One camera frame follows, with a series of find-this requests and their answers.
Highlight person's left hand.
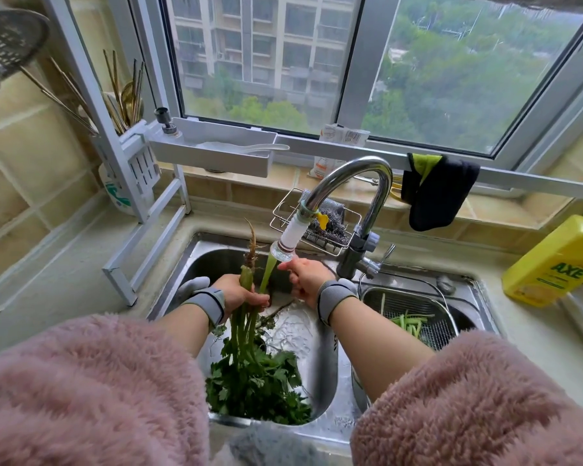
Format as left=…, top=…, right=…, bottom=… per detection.
left=211, top=274, right=271, bottom=327

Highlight person's right hand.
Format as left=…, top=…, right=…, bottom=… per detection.
left=277, top=258, right=336, bottom=309

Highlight green leafy celery bunch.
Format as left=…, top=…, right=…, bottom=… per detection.
left=205, top=219, right=314, bottom=427

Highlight person's left forearm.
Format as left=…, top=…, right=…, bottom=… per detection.
left=154, top=305, right=215, bottom=360

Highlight person's right forearm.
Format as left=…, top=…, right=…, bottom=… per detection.
left=329, top=297, right=436, bottom=404

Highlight grey right wristband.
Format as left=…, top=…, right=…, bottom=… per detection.
left=316, top=279, right=359, bottom=327

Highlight grey wristband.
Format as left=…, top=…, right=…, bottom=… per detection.
left=316, top=279, right=359, bottom=327
left=177, top=276, right=226, bottom=330

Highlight white faucet filter nozzle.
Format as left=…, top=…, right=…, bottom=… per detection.
left=270, top=208, right=316, bottom=262

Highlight grey left wristband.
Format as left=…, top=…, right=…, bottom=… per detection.
left=177, top=276, right=226, bottom=330

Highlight stainless steel double sink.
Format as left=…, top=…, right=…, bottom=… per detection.
left=147, top=232, right=503, bottom=447

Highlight steel wool scrubber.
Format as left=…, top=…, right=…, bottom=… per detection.
left=307, top=198, right=351, bottom=246

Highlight chrome curved faucet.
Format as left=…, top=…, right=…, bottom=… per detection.
left=300, top=156, right=397, bottom=281

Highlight cut green celery stalks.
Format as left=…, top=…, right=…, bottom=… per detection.
left=380, top=293, right=435, bottom=341

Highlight white plastic spoon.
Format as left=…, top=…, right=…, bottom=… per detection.
left=198, top=141, right=290, bottom=156

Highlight white printed packet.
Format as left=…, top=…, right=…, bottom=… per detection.
left=308, top=123, right=371, bottom=180

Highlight grey fluffy garment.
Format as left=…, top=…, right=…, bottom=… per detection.
left=226, top=424, right=328, bottom=466

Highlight white rack tray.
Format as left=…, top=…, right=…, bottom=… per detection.
left=148, top=117, right=279, bottom=179

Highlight black and green cloth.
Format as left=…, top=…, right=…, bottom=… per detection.
left=400, top=152, right=481, bottom=232

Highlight white metal dish rack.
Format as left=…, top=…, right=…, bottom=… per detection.
left=40, top=0, right=192, bottom=307

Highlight white slotted cutlery holder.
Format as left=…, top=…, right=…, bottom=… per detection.
left=120, top=120, right=162, bottom=220

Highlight white cup green print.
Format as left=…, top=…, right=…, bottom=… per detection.
left=98, top=162, right=137, bottom=216

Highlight pink fluffy left sleeve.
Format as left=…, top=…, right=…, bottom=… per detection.
left=0, top=313, right=212, bottom=466

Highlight pink fluffy sleeve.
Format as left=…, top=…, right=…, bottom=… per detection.
left=350, top=330, right=583, bottom=466
left=0, top=313, right=212, bottom=466

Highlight small black knob stopper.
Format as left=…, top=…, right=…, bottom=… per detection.
left=154, top=107, right=179, bottom=136

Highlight pink fluffy right sleeve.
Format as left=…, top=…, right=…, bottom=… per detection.
left=350, top=330, right=583, bottom=466

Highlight bunch of chopsticks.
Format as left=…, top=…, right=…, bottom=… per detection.
left=18, top=49, right=147, bottom=137

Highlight yellow detergent bottle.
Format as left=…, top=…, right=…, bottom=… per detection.
left=501, top=212, right=583, bottom=308

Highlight metal perforated skimmer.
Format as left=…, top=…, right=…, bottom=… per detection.
left=0, top=8, right=51, bottom=102

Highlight wire sponge holder basket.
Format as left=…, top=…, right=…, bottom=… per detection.
left=270, top=188, right=362, bottom=258

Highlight wire mesh strainer basket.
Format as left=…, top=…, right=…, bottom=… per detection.
left=352, top=272, right=460, bottom=413

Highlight white window frame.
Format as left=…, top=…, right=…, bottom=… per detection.
left=126, top=0, right=583, bottom=202

